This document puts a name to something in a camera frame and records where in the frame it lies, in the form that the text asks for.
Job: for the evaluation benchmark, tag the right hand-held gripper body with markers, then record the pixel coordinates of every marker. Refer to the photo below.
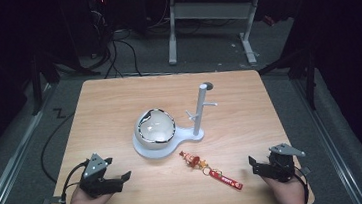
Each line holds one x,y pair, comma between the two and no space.
283,164

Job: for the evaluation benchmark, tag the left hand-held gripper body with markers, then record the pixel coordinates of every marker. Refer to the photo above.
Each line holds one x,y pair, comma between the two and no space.
97,183

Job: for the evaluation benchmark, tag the person's right hand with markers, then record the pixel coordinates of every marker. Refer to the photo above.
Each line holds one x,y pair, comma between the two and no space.
286,192

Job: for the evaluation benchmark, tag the white round bowl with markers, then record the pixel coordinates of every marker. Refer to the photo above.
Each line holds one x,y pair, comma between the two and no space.
154,128

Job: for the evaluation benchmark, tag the white stand with hooks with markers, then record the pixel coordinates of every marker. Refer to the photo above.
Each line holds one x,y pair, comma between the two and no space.
190,133

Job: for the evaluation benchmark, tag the black metal stand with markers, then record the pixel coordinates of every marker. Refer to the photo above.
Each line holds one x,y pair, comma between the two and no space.
299,67
38,85

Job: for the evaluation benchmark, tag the white-framed desk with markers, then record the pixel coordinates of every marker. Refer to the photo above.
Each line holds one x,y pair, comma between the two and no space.
210,10

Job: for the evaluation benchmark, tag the grey table bracket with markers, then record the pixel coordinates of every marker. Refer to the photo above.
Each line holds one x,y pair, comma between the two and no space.
52,200
306,170

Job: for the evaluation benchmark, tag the metal floor rail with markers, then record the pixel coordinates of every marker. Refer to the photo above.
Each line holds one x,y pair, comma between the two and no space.
10,162
330,148

